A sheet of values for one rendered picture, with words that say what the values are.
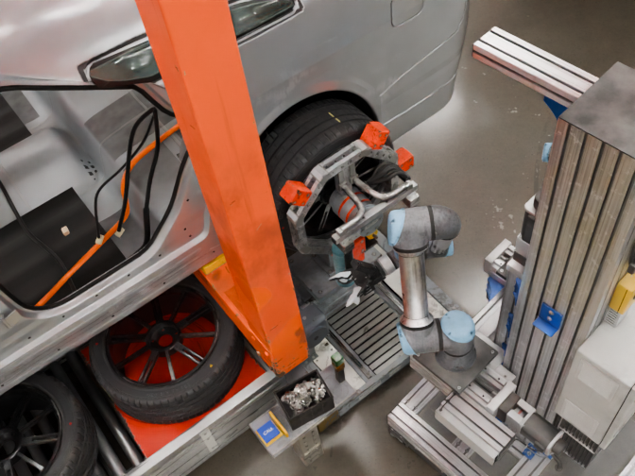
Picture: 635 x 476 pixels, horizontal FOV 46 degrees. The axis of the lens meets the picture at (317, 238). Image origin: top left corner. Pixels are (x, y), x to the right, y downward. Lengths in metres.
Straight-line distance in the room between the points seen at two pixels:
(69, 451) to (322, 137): 1.61
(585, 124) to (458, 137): 2.75
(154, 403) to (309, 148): 1.23
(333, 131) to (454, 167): 1.54
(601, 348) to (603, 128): 0.82
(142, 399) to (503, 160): 2.43
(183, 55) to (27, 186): 1.91
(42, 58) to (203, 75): 0.74
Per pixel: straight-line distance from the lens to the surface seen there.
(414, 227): 2.44
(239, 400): 3.30
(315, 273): 3.75
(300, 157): 2.98
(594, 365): 2.45
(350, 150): 3.04
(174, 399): 3.25
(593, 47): 5.27
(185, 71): 1.84
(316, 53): 2.88
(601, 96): 1.95
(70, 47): 2.51
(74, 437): 3.32
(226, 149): 2.06
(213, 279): 3.27
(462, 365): 2.79
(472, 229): 4.17
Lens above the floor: 3.36
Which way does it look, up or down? 54 degrees down
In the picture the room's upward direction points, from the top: 10 degrees counter-clockwise
